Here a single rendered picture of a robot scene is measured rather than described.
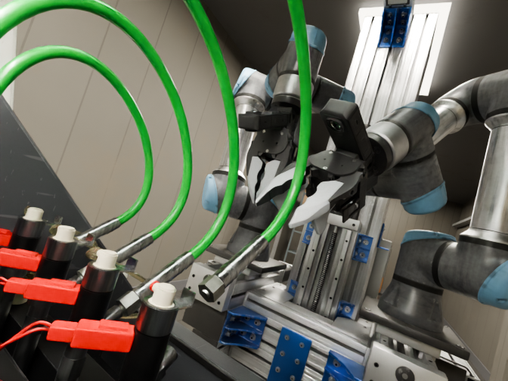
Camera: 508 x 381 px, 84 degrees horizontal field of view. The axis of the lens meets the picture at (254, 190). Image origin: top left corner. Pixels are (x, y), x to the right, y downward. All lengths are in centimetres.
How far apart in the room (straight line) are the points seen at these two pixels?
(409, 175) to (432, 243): 31
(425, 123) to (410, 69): 65
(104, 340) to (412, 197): 50
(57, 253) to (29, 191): 17
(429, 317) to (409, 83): 76
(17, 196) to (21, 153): 6
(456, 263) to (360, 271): 33
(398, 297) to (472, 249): 20
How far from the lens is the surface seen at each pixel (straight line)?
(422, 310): 83
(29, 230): 43
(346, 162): 41
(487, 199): 79
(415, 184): 56
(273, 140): 54
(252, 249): 31
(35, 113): 226
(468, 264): 77
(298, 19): 33
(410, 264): 83
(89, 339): 25
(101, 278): 29
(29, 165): 50
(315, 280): 99
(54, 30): 233
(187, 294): 26
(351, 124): 38
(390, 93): 117
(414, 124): 53
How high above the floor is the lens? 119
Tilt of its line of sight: 4 degrees up
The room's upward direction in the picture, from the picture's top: 17 degrees clockwise
